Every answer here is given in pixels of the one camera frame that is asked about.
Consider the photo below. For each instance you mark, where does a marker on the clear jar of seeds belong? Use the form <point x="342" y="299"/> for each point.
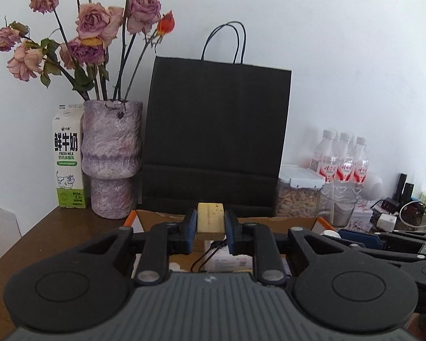
<point x="298" y="195"/>

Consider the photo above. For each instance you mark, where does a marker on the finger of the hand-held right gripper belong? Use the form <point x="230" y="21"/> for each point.
<point x="404" y="236"/>
<point x="362" y="239"/>

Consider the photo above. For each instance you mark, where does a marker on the yellow block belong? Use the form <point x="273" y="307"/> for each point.
<point x="210" y="222"/>

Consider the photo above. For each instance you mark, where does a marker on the floral white tin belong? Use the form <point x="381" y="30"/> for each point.
<point x="360" y="218"/>

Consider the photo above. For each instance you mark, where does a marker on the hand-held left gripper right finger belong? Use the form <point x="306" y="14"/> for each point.
<point x="229" y="232"/>

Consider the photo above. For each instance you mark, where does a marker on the dried rose bouquet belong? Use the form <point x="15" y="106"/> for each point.
<point x="88" y="25"/>

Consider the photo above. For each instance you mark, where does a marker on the black upright device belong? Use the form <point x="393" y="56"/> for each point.
<point x="404" y="184"/>

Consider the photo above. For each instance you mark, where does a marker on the black paper bag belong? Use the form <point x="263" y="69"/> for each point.
<point x="216" y="131"/>

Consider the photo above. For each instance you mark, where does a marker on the translucent white plastic tub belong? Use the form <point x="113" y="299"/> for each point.
<point x="230" y="263"/>

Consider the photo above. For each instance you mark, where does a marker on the white bottle cap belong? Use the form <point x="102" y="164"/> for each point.
<point x="331" y="234"/>

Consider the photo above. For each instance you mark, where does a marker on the purple textured vase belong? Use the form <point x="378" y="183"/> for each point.
<point x="112" y="156"/>

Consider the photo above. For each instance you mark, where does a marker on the white round speaker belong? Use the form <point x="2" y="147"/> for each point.
<point x="373" y="186"/>

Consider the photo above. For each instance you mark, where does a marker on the orange cardboard box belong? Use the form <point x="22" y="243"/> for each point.
<point x="269" y="222"/>

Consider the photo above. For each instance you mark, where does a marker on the green and white milk carton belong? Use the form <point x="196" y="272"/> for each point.
<point x="69" y="156"/>

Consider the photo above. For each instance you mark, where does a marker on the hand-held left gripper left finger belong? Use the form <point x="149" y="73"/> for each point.
<point x="190" y="231"/>

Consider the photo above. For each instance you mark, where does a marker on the white wall panel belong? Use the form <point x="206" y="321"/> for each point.
<point x="1" y="234"/>

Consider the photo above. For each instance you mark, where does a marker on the white power adapter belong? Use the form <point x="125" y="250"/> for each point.
<point x="387" y="221"/>

